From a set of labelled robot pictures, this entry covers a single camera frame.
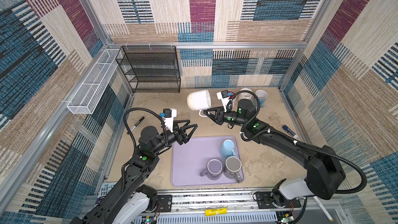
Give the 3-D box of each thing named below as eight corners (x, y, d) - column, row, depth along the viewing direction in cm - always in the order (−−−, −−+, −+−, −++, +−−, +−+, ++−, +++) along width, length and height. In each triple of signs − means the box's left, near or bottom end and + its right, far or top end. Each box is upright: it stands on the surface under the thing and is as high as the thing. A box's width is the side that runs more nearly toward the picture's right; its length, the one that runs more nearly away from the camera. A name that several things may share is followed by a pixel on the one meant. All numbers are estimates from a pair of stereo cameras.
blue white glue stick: (295, 139, 96) (297, 137, 94) (281, 127, 102) (283, 125, 99) (296, 137, 97) (299, 135, 95) (283, 126, 102) (284, 124, 100)
